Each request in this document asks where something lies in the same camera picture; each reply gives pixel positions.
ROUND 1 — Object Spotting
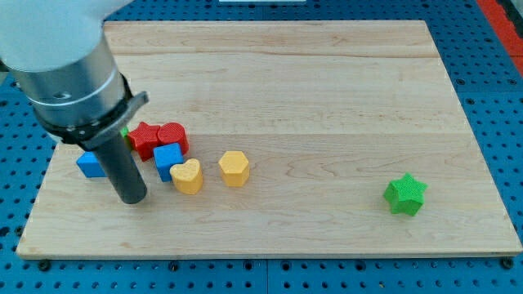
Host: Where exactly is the blue cube block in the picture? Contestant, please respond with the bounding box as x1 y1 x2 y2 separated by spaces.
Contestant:
153 143 184 182

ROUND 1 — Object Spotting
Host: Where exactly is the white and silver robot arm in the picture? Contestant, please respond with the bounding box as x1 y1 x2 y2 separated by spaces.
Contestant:
1 0 148 204

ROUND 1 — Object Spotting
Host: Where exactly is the light wooden board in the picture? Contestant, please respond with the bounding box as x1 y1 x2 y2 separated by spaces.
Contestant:
16 20 522 260

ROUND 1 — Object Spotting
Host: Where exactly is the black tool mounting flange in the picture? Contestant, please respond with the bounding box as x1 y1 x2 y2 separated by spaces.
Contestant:
34 74 149 151

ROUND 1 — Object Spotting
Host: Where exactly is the blue block behind rod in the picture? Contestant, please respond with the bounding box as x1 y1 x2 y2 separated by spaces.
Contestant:
76 152 106 178

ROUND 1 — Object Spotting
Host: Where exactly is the yellow hexagon block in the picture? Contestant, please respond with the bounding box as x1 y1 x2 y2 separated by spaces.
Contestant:
218 150 250 187

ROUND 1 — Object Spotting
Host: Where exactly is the red cylinder block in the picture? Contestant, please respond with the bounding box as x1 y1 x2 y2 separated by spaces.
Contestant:
157 122 190 155

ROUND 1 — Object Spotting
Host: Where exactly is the green block behind rod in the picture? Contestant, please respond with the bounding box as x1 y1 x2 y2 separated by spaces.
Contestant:
120 127 133 151

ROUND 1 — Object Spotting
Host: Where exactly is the green star block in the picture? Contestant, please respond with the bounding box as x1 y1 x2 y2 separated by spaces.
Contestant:
383 173 428 216

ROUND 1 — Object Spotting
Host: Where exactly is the red star block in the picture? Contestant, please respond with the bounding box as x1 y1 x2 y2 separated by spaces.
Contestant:
127 122 160 162

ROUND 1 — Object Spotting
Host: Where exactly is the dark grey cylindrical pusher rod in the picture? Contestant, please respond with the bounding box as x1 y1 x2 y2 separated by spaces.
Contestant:
93 138 147 204

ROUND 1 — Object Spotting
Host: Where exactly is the yellow heart block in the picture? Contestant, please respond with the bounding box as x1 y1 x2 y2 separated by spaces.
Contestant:
169 158 203 195

